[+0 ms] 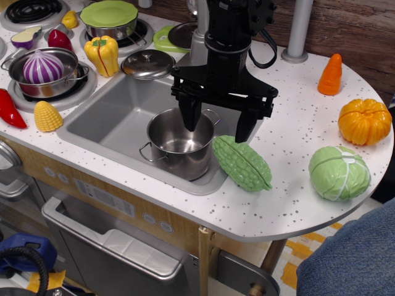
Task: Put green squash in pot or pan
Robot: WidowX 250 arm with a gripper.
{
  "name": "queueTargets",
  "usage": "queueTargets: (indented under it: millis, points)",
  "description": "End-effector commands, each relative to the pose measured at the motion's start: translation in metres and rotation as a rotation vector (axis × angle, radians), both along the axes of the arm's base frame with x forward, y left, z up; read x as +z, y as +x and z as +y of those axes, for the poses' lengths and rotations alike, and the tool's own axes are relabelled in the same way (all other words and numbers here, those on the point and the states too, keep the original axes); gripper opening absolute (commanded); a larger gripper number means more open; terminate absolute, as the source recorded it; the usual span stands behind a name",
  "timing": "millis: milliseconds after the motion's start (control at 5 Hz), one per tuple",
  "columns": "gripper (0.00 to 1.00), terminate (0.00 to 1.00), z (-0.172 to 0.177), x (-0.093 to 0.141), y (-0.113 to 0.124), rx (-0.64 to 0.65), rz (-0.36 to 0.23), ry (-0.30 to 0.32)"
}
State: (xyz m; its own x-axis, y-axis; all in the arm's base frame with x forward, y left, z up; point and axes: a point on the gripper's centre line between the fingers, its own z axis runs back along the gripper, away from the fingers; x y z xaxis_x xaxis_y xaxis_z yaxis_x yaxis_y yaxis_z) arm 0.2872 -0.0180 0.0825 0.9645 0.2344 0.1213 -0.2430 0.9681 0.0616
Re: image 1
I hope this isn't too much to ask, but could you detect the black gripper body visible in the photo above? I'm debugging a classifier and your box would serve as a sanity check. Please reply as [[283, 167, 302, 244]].
[[171, 37, 278, 119]]

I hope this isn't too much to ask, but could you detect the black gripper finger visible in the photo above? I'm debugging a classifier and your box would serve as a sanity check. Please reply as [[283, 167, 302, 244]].
[[178, 98, 202, 132], [235, 111, 260, 143]]

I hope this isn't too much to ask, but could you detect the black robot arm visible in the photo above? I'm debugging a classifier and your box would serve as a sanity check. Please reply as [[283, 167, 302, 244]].
[[171, 1, 278, 143]]

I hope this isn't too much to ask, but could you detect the steel pot in sink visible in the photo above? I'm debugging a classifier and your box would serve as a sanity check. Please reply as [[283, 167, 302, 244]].
[[139, 108, 220, 181]]

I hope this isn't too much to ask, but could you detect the green bumpy toy squash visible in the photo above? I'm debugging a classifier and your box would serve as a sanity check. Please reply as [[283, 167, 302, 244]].
[[212, 135, 272, 192]]

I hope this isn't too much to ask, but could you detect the steel pot lid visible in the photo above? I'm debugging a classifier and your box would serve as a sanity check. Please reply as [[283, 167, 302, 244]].
[[121, 49, 175, 80]]

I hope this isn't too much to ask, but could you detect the steel pan under plate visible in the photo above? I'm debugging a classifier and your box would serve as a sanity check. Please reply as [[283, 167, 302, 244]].
[[85, 18, 148, 46]]

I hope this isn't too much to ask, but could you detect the steel pot on burner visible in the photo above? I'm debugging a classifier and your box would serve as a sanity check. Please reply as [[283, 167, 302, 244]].
[[1, 47, 89, 99]]

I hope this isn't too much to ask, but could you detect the grey toy faucet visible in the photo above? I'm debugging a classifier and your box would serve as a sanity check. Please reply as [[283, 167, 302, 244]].
[[187, 0, 209, 66]]

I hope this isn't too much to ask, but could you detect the grey toy sink basin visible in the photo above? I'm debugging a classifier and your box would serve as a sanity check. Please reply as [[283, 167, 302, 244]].
[[57, 74, 240, 195]]

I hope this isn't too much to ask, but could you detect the orange toy carrot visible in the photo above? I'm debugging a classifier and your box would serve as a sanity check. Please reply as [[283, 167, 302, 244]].
[[317, 53, 343, 96]]

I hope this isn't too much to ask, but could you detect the green toy cabbage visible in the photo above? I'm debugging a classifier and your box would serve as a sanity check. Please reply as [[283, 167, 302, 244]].
[[309, 146, 372, 202]]

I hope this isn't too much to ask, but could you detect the yellow toy bell pepper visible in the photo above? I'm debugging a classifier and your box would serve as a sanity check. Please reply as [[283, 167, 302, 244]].
[[84, 35, 119, 78]]

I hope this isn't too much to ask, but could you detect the orange toy pumpkin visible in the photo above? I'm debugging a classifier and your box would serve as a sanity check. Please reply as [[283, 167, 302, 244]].
[[338, 99, 393, 146]]

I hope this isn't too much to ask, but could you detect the green toy plate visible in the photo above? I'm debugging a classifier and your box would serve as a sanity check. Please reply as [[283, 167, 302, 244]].
[[80, 1, 138, 28]]

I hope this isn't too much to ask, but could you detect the yellow toy corn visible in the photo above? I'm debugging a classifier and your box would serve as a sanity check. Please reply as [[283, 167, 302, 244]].
[[34, 101, 64, 132]]

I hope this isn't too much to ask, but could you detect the small yellow toy vegetable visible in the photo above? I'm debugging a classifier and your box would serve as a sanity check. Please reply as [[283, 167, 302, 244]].
[[62, 10, 78, 29]]

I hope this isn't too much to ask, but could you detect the purple toy onion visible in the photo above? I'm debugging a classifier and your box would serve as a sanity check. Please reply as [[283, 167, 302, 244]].
[[23, 50, 64, 84]]

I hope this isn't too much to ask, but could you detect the grey toy dishwasher door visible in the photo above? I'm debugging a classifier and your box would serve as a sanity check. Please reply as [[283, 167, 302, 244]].
[[41, 197, 200, 295]]

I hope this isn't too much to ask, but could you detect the blue jeans leg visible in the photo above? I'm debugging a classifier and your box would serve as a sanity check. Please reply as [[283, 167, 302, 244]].
[[296, 200, 394, 295]]

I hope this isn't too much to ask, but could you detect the purple toy eggplant half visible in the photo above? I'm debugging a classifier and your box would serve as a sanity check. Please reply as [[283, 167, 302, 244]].
[[10, 27, 42, 50]]

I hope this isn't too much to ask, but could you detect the red toy chili pepper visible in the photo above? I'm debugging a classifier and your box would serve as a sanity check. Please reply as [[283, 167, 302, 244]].
[[1, 89, 27, 129]]

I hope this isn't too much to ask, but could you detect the black coil burner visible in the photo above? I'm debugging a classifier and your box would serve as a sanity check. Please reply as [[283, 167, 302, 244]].
[[5, 0, 63, 23]]

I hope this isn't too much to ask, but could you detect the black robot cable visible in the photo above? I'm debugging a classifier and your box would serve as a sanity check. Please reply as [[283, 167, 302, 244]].
[[247, 21, 278, 70]]

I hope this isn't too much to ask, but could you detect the grey post with base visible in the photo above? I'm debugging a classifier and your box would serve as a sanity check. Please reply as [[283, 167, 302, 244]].
[[281, 0, 314, 64]]

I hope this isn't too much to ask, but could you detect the blue vacuum with hose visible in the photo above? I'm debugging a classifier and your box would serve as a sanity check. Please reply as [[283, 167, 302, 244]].
[[1, 233, 57, 295]]

